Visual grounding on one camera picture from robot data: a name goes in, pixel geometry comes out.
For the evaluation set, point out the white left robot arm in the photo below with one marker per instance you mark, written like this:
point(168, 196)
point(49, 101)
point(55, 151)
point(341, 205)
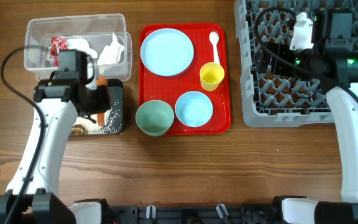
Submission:
point(32, 195)

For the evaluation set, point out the red serving tray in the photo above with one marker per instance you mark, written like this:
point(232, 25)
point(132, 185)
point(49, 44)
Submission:
point(154, 87)

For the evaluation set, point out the yellow plastic cup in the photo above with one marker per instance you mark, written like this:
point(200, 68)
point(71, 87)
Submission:
point(211, 75)

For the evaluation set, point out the grey dishwasher rack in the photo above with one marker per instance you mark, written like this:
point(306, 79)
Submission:
point(276, 101)

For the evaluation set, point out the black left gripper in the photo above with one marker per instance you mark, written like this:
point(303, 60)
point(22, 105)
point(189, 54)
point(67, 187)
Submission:
point(105, 102)

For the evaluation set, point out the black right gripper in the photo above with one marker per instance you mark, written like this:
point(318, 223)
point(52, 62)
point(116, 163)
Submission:
point(266, 58)

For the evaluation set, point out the white plastic spoon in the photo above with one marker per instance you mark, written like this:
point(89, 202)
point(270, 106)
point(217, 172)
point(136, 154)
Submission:
point(214, 39)

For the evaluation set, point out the crumpled white tissue left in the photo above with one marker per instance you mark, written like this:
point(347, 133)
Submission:
point(81, 44)

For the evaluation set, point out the brown food scrap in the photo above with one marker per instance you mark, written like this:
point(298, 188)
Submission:
point(78, 130)

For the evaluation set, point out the orange carrot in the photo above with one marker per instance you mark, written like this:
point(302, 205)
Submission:
point(100, 116)

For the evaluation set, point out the pile of white rice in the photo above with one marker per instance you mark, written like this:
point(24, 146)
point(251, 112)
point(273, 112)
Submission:
point(113, 120)

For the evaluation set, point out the clear plastic waste bin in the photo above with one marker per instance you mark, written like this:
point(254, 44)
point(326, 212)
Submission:
point(97, 29)

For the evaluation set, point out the light blue plate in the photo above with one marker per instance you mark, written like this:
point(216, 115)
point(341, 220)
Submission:
point(167, 52)

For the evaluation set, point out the green bowl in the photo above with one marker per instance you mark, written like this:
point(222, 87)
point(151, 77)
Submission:
point(154, 117)

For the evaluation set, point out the black food waste tray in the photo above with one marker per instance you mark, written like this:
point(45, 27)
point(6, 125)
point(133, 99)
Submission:
point(116, 92)

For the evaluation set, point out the light blue bowl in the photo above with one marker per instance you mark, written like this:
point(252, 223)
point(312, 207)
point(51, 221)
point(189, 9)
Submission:
point(194, 109)

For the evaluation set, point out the red snack wrapper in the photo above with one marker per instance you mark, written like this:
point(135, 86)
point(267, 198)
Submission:
point(57, 44)

